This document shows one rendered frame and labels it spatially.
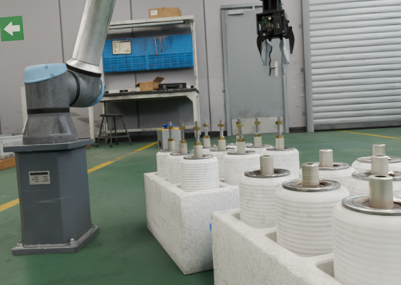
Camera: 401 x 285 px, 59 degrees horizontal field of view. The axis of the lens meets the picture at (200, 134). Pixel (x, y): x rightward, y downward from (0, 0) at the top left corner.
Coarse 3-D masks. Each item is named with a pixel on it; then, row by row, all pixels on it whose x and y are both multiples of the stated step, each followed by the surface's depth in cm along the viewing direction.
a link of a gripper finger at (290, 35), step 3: (291, 27) 93; (288, 30) 93; (291, 30) 93; (288, 33) 93; (291, 33) 92; (285, 36) 93; (288, 36) 93; (291, 36) 93; (294, 36) 94; (291, 39) 93; (294, 39) 93; (291, 42) 93; (294, 42) 93; (291, 45) 93; (291, 48) 93; (291, 51) 93
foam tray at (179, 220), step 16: (144, 176) 113; (160, 192) 95; (176, 192) 82; (192, 192) 81; (208, 192) 81; (224, 192) 82; (160, 208) 96; (176, 208) 81; (192, 208) 79; (208, 208) 81; (224, 208) 82; (160, 224) 98; (176, 224) 82; (192, 224) 79; (208, 224) 81; (160, 240) 99; (176, 240) 83; (192, 240) 79; (208, 240) 81; (176, 256) 84; (192, 256) 80; (208, 256) 81; (192, 272) 80
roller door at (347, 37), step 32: (320, 0) 558; (352, 0) 556; (384, 0) 553; (320, 32) 561; (352, 32) 558; (384, 32) 557; (320, 64) 564; (352, 64) 561; (384, 64) 560; (320, 96) 567; (352, 96) 564; (384, 96) 562; (320, 128) 570; (352, 128) 566
